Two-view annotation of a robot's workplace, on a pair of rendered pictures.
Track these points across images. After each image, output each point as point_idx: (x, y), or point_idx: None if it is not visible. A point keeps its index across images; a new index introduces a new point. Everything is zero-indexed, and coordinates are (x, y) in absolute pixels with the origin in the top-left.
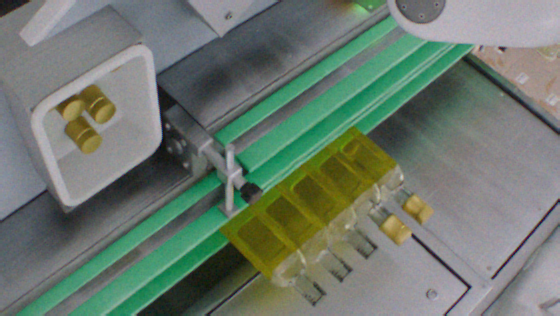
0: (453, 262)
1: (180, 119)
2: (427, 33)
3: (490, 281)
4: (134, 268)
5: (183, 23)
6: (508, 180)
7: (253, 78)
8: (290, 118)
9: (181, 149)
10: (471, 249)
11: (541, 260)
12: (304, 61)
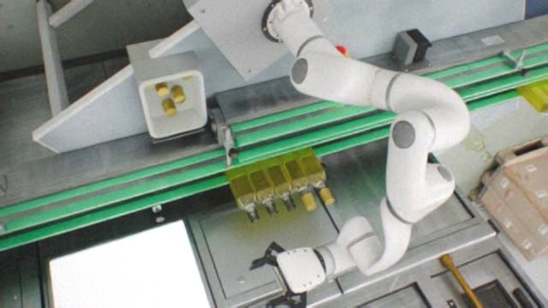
0: None
1: (217, 114)
2: (299, 88)
3: None
4: (174, 175)
5: (233, 71)
6: None
7: (259, 106)
8: (269, 129)
9: (215, 129)
10: None
11: (348, 221)
12: (288, 105)
